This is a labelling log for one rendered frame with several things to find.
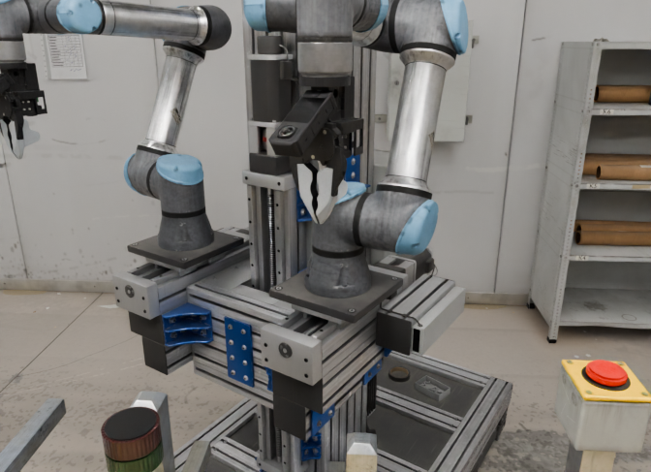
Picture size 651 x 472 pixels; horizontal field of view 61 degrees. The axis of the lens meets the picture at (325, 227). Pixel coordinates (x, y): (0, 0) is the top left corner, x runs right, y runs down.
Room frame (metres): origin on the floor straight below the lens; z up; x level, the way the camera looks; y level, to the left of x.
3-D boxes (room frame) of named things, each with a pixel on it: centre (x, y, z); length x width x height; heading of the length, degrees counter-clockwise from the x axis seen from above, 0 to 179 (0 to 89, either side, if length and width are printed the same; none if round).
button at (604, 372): (0.51, -0.30, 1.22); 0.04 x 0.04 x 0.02
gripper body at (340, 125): (0.80, 0.00, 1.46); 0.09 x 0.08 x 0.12; 146
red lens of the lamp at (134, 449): (0.49, 0.21, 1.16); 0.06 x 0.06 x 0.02
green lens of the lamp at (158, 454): (0.49, 0.21, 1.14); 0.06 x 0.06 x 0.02
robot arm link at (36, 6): (1.33, 0.62, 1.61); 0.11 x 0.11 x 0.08; 49
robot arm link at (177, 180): (1.43, 0.39, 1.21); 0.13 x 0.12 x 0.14; 49
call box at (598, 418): (0.51, -0.30, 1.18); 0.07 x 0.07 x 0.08; 86
